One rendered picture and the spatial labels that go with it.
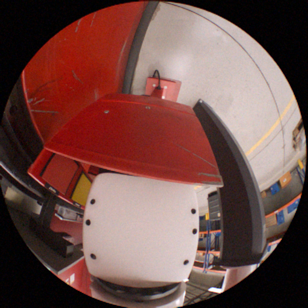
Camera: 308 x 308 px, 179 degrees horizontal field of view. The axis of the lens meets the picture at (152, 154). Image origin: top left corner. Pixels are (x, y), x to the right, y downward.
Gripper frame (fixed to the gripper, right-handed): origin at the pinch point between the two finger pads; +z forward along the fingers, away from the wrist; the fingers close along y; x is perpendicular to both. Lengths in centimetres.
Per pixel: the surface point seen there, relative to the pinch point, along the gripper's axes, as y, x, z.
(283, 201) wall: 604, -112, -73
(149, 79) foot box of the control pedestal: -4, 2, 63
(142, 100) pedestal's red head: -1.8, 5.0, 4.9
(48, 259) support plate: -16.7, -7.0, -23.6
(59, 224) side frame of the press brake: -85, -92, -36
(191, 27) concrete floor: 17, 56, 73
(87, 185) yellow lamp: -9.6, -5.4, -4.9
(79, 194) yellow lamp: -9.8, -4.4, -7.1
